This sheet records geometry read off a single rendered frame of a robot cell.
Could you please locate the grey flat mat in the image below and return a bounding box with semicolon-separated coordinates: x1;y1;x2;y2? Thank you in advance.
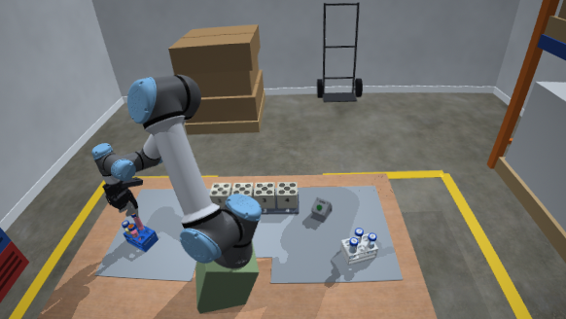
95;186;403;283

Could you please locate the light grey tube rack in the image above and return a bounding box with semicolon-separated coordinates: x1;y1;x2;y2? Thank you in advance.
340;233;378;265

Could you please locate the white bucket adapter with holes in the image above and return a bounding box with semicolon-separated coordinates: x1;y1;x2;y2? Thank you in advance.
231;183;254;198
209;183;232;208
276;182;298;208
254;182;276;208

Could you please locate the blue tube rack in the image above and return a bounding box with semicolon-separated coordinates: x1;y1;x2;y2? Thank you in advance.
124;226;159;252

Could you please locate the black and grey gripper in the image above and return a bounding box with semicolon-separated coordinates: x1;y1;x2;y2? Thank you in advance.
102;181;139;218

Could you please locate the grey sloped desk with green button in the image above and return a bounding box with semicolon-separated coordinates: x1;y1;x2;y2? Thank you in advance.
310;197;332;223

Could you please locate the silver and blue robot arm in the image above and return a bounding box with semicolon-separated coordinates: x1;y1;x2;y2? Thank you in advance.
91;75;262;268

